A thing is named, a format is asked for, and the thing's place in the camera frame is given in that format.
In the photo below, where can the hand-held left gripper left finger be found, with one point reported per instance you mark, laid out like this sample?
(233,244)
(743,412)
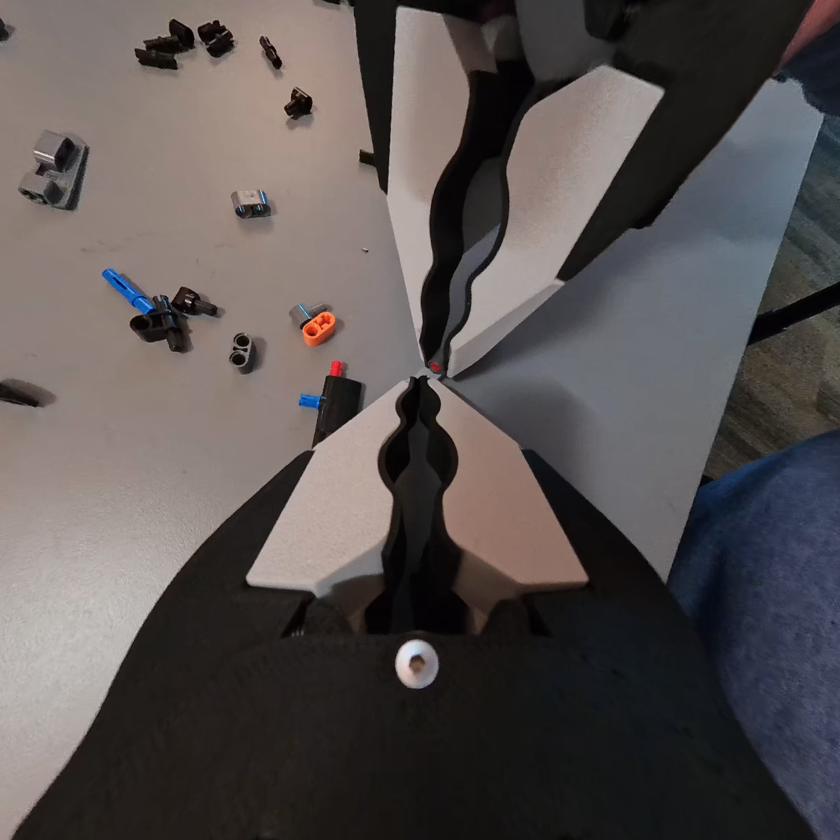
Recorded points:
(321,525)

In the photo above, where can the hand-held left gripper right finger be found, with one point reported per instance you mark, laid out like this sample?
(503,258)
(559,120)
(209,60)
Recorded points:
(518,525)

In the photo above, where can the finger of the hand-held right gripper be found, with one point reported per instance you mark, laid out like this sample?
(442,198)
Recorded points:
(420,118)
(577,170)

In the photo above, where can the black lego cylinder assembly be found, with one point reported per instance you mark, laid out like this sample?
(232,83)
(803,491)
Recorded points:
(341,397)

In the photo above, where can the small grey lego connector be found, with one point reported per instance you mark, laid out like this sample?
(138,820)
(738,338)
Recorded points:
(434,365)

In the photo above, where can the black lego elbow piece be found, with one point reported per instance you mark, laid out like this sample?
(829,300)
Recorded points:
(193,302)

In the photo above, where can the person's right forearm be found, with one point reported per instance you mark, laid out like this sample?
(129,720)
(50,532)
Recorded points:
(817,52)

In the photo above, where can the black lego T connector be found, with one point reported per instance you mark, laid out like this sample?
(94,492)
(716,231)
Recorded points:
(298,103)

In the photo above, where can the dark grey two-hole lego beam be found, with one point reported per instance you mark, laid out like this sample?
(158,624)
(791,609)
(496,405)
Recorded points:
(243,354)

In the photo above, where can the short grey lego beam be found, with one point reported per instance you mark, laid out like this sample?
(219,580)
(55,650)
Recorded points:
(250,203)

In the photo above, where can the orange lego connector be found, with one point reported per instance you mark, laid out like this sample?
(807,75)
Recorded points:
(320,329)

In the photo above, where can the black lego connector block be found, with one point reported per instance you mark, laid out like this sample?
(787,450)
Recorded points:
(216,38)

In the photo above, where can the black rounded lego connector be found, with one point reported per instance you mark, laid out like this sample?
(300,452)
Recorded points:
(182,34)

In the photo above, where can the black lego cross connector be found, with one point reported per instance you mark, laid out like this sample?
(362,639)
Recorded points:
(161,325)

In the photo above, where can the black lego long pin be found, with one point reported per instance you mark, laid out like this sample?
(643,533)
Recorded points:
(157,44)
(156,59)

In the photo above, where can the blue lego axle pin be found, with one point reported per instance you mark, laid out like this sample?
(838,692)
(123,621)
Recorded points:
(128,289)

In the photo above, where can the black curved lego blade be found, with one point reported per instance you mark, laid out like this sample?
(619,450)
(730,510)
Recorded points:
(26,394)

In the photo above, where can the orange small connector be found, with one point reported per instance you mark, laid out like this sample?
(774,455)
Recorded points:
(303,313)

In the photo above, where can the black metal rod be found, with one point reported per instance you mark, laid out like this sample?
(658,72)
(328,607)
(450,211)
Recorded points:
(797,312)

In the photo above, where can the person's blue-clothed body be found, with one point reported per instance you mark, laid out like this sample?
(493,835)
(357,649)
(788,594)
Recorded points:
(774,623)

